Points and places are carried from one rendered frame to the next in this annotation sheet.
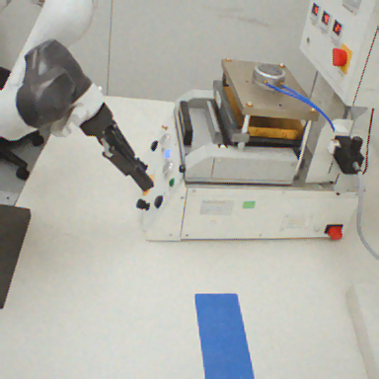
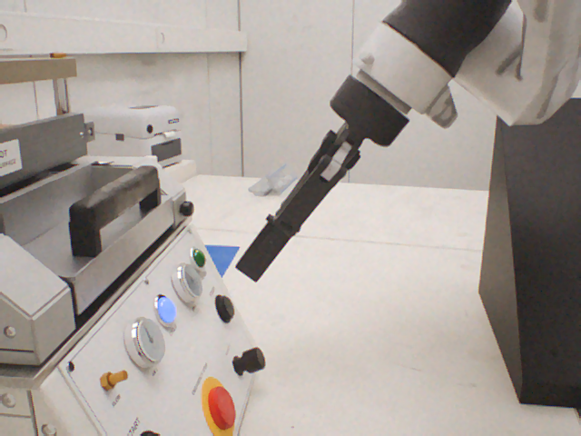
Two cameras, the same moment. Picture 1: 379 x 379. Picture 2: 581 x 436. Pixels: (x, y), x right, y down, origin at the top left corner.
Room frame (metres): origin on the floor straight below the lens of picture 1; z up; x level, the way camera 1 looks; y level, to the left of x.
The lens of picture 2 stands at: (1.35, 0.31, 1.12)
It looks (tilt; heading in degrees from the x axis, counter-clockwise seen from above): 17 degrees down; 197
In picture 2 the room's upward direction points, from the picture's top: straight up
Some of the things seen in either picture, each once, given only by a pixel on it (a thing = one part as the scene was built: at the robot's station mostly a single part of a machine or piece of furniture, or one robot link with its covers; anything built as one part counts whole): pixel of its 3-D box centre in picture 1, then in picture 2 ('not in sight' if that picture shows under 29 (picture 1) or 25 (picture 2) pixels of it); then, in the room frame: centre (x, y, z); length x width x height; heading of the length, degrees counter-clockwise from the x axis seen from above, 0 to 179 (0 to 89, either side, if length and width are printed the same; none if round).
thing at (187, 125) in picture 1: (185, 120); (121, 203); (0.96, 0.03, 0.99); 0.15 x 0.02 x 0.04; 11
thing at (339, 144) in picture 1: (341, 160); not in sight; (0.80, -0.32, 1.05); 0.15 x 0.05 x 0.15; 11
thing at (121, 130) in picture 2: not in sight; (132, 135); (-0.04, -0.60, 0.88); 0.25 x 0.20 x 0.17; 87
